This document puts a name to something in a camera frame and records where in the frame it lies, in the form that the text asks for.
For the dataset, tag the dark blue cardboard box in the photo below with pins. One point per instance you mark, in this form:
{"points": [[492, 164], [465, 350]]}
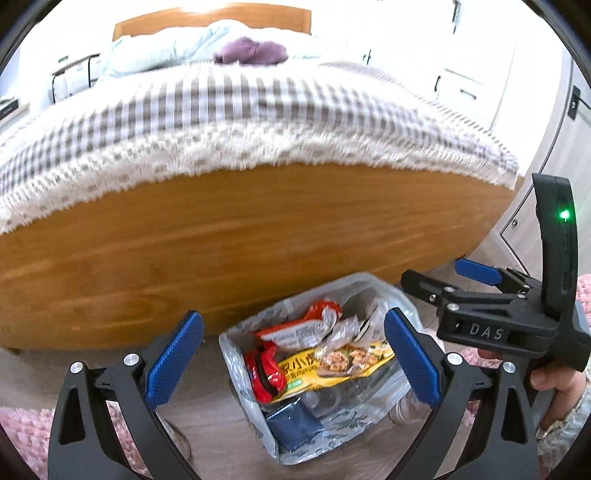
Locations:
{"points": [[293, 422]]}

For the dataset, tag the brown checked bedspread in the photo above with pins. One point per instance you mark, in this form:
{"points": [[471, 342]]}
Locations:
{"points": [[184, 106]]}

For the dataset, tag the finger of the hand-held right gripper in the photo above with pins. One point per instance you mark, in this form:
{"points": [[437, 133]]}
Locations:
{"points": [[478, 271], [425, 288]]}

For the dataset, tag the orange snack packet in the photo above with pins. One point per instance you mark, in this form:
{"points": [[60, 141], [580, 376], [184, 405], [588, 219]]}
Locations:
{"points": [[295, 332]]}

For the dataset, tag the leaf print plastic bag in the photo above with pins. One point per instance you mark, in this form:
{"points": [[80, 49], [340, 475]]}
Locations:
{"points": [[360, 415]]}

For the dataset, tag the white wardrobe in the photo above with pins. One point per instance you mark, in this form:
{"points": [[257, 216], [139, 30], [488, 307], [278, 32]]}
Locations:
{"points": [[461, 83]]}

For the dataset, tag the yellow snack packet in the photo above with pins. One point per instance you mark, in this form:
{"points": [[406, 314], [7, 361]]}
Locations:
{"points": [[323, 369]]}

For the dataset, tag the person's right hand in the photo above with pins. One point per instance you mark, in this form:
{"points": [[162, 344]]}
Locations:
{"points": [[565, 383]]}

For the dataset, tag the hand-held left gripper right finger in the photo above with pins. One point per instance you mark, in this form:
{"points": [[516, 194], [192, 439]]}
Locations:
{"points": [[413, 357]]}

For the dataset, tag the light wooden door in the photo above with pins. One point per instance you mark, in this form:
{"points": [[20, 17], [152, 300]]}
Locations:
{"points": [[545, 147]]}

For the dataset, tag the beige fluffy slipper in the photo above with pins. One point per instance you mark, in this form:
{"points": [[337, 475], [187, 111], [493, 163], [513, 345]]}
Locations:
{"points": [[183, 436], [404, 410]]}

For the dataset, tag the light blue duvet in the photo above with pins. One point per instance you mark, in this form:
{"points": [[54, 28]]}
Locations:
{"points": [[152, 50]]}

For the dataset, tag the purple cloth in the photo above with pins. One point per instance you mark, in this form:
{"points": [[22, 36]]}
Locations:
{"points": [[251, 50]]}

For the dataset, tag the black frame bedside table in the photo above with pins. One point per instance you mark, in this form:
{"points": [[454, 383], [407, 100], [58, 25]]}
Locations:
{"points": [[74, 62]]}

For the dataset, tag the person's right forearm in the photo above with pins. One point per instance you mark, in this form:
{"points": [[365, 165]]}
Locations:
{"points": [[568, 429]]}

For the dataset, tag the red wrapper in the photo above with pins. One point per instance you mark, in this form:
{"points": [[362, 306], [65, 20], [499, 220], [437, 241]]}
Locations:
{"points": [[268, 374]]}

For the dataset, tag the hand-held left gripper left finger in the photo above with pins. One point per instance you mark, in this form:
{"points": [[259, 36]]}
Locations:
{"points": [[178, 355]]}

